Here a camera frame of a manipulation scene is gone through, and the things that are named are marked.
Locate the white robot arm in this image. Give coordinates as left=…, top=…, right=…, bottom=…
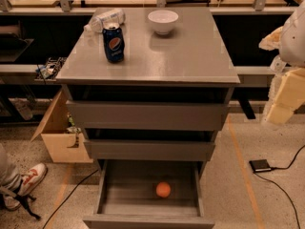
left=258, top=1, right=305, bottom=127

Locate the clear plastic water bottle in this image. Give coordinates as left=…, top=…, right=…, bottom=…
left=84, top=9, right=126, bottom=32

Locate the white and red sneaker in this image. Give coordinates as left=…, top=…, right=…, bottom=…
left=12, top=163, right=48, bottom=196

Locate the open cardboard box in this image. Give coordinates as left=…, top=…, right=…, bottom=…
left=30, top=90, right=92, bottom=163

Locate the orange fruit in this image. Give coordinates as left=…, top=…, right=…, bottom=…
left=155, top=181, right=172, bottom=198

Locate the white ceramic bowl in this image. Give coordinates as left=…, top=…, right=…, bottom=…
left=148, top=10, right=179, bottom=35

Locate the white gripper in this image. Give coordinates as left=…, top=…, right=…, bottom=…
left=258, top=27, right=305, bottom=125

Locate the black foot pedal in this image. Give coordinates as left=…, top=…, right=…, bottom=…
left=249, top=159, right=272, bottom=173

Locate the black strap on floor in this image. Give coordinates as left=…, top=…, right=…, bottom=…
left=0, top=186, right=42, bottom=221

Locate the tray of small items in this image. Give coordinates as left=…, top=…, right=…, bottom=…
left=35, top=57, right=66, bottom=81

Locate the black floor cable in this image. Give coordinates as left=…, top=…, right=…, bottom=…
left=41, top=168, right=100, bottom=229

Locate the grey drawer cabinet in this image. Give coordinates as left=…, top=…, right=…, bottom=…
left=55, top=6, right=241, bottom=229

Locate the grey top drawer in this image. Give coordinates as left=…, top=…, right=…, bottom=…
left=67, top=100, right=229, bottom=131

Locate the grey middle drawer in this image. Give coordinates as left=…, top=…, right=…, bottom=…
left=84, top=139, right=214, bottom=161

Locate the grey open bottom drawer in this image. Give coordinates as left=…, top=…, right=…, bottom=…
left=83, top=160, right=214, bottom=229

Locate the long grey workbench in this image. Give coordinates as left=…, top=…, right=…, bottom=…
left=0, top=64, right=305, bottom=89

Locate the blue Pepsi can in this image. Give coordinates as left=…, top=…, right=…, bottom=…
left=102, top=23, right=125, bottom=63

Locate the grey trouser leg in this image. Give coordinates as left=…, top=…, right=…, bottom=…
left=0, top=144, right=22, bottom=191

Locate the black pedal cable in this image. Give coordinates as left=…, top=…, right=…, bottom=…
left=254, top=144, right=305, bottom=229

